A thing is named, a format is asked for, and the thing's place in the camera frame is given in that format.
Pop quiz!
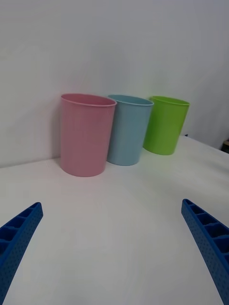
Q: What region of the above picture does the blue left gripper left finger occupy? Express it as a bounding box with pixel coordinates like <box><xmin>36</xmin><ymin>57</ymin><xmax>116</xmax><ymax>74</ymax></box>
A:
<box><xmin>0</xmin><ymin>202</ymin><xmax>44</xmax><ymax>305</ymax></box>

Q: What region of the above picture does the pink plastic bin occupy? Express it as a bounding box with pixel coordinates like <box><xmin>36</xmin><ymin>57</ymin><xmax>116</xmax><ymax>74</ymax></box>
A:
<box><xmin>60</xmin><ymin>93</ymin><xmax>118</xmax><ymax>178</ymax></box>

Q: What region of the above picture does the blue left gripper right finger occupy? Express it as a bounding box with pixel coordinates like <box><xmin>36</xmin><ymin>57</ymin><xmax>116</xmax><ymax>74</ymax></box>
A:
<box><xmin>180</xmin><ymin>198</ymin><xmax>229</xmax><ymax>305</ymax></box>

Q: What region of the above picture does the pale blue plastic bin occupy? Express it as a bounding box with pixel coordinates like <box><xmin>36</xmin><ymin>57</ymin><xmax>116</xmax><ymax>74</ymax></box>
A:
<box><xmin>106</xmin><ymin>94</ymin><xmax>155</xmax><ymax>166</ymax></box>

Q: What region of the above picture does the green plastic bin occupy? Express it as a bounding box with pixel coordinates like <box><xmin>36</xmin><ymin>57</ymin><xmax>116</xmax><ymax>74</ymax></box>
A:
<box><xmin>142</xmin><ymin>95</ymin><xmax>191</xmax><ymax>156</ymax></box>

